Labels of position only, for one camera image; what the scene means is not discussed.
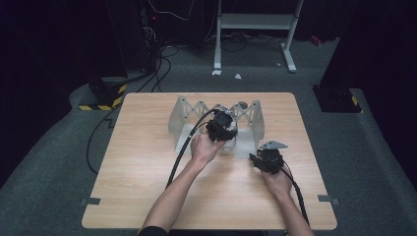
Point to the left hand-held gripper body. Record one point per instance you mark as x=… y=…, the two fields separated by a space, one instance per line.
x=219 y=126

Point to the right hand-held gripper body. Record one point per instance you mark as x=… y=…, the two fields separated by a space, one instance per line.
x=270 y=160

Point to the grey metal expandable rack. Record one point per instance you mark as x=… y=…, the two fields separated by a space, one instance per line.
x=177 y=124

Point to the person's right hand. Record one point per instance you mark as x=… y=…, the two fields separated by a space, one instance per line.
x=278 y=183

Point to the person's left hand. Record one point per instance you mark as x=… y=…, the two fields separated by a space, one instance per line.
x=206 y=149

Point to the white paper scrap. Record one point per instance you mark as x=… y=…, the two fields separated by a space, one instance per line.
x=216 y=72
x=238 y=76

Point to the grey tape strip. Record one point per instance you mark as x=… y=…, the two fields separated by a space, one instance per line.
x=327 y=198
x=90 y=201

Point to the black yellow striped stand base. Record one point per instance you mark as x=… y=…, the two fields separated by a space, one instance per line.
x=337 y=100
x=108 y=91

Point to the small red object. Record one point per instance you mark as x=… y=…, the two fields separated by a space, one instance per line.
x=315 y=40

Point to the dark equipment rack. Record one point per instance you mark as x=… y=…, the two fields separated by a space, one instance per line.
x=131 y=32

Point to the white metal stand frame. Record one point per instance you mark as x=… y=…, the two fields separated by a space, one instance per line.
x=255 y=21

